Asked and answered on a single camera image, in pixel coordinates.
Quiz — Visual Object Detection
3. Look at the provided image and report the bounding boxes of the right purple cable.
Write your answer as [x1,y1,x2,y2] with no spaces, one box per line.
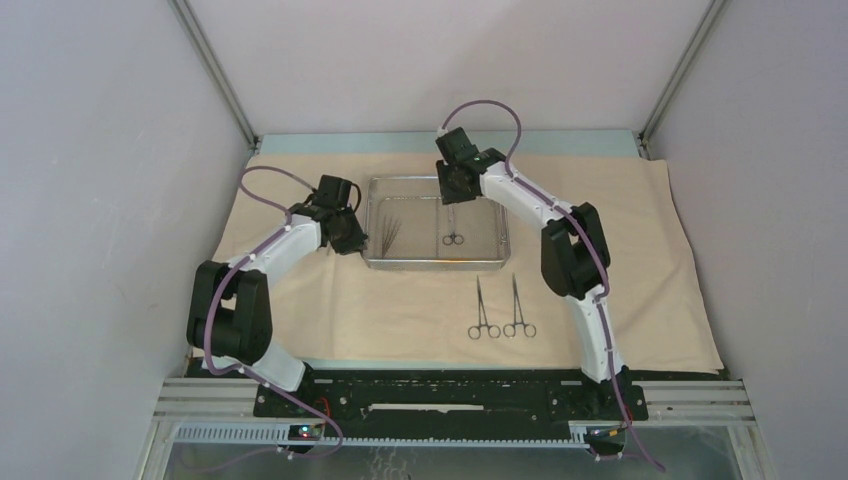
[437,99,667,475]

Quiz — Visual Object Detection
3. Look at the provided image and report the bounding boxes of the small steel scissors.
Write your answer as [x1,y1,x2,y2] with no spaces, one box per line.
[442,205,465,246]

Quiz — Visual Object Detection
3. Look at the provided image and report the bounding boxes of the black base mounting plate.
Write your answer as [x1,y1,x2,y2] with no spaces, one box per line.
[253,369,649,442]

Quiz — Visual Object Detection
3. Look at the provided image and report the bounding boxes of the aluminium frame rail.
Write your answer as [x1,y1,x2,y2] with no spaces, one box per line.
[153,378,756,448]

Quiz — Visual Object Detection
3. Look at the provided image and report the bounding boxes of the beige wrapping cloth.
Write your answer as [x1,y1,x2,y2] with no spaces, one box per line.
[214,153,723,373]

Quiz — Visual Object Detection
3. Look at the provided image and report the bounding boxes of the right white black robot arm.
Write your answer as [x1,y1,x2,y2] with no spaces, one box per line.
[435,128,627,418]

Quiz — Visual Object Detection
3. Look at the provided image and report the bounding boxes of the purple cable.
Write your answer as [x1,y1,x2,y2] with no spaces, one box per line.
[437,99,667,475]
[178,165,346,475]

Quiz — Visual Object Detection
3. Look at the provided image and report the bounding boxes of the metal mesh instrument tray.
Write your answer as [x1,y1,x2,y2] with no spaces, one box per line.
[362,175,511,271]

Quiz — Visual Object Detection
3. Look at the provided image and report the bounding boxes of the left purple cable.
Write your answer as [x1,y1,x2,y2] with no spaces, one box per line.
[178,165,346,475]

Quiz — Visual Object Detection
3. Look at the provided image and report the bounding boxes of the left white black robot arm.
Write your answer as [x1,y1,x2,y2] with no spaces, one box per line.
[186,175,368,417]

